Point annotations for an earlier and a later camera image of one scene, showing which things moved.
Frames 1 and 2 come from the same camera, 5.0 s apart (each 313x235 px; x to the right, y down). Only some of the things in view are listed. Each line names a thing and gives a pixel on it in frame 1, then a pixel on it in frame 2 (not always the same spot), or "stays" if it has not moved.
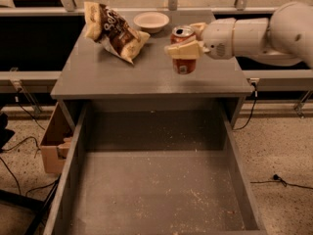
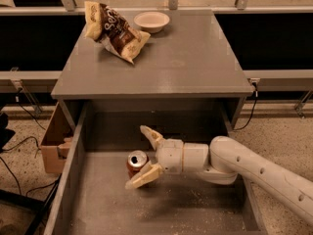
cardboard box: x=57 y=142 stays
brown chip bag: x=106 y=26 stays
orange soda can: x=179 y=33 → x=135 y=160
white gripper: x=217 y=38 → x=170 y=155
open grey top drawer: x=156 y=168 stays
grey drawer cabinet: x=91 y=73 stays
